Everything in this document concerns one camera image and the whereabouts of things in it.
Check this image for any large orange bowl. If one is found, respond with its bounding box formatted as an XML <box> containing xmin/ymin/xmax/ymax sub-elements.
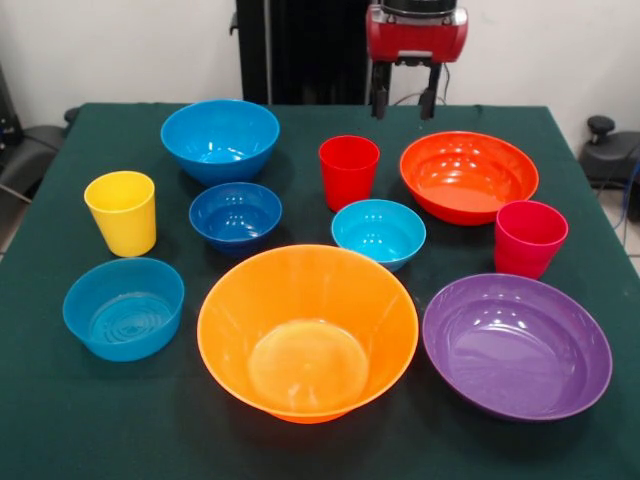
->
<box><xmin>196</xmin><ymin>243</ymin><xmax>420</xmax><ymax>425</ymax></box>

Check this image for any shallow purple bowl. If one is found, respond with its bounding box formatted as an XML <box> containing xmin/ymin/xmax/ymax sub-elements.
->
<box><xmin>422</xmin><ymin>272</ymin><xmax>614</xmax><ymax>423</ymax></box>

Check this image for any blue cable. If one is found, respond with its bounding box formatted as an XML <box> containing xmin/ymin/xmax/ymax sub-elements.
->
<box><xmin>618</xmin><ymin>162</ymin><xmax>640</xmax><ymax>234</ymax></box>

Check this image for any small light blue bowl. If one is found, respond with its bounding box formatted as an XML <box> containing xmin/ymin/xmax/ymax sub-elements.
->
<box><xmin>330</xmin><ymin>198</ymin><xmax>428</xmax><ymax>274</ymax></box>

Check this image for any black base with knob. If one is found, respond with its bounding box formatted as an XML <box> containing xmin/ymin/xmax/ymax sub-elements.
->
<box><xmin>579</xmin><ymin>115</ymin><xmax>640</xmax><ymax>189</ymax></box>

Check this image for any shallow red-orange bowl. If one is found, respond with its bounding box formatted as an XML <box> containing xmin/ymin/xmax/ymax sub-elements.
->
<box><xmin>399</xmin><ymin>130</ymin><xmax>540</xmax><ymax>227</ymax></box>

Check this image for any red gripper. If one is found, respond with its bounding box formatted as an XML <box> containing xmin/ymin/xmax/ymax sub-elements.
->
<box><xmin>365</xmin><ymin>5</ymin><xmax>470</xmax><ymax>121</ymax></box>

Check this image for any pink-red cup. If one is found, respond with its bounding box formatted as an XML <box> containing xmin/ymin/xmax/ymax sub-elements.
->
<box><xmin>493</xmin><ymin>199</ymin><xmax>570</xmax><ymax>280</ymax></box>

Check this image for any straight-walled teal blue bowl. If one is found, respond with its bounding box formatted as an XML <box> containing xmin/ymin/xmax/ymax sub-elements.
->
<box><xmin>62</xmin><ymin>257</ymin><xmax>186</xmax><ymax>363</ymax></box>

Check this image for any black chair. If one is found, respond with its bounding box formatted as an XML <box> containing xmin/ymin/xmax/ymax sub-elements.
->
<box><xmin>0</xmin><ymin>124</ymin><xmax>66</xmax><ymax>201</ymax></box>

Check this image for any red cup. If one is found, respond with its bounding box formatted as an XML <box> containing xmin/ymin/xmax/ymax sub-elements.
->
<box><xmin>318</xmin><ymin>134</ymin><xmax>381</xmax><ymax>213</ymax></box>

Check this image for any dark green tablecloth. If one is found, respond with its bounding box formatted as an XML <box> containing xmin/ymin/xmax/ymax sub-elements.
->
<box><xmin>0</xmin><ymin>102</ymin><xmax>640</xmax><ymax>480</ymax></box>

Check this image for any yellow cup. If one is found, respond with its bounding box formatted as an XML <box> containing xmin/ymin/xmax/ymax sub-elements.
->
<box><xmin>83</xmin><ymin>170</ymin><xmax>158</xmax><ymax>258</ymax></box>

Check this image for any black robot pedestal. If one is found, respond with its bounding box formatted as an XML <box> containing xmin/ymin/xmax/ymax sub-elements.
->
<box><xmin>229</xmin><ymin>0</ymin><xmax>399</xmax><ymax>106</ymax></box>

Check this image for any small dark blue bowl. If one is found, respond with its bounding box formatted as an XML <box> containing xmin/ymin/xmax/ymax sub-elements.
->
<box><xmin>188</xmin><ymin>181</ymin><xmax>284</xmax><ymax>259</ymax></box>

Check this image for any large blue bowl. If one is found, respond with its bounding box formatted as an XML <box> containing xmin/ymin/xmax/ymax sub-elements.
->
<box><xmin>160</xmin><ymin>98</ymin><xmax>281</xmax><ymax>187</ymax></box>

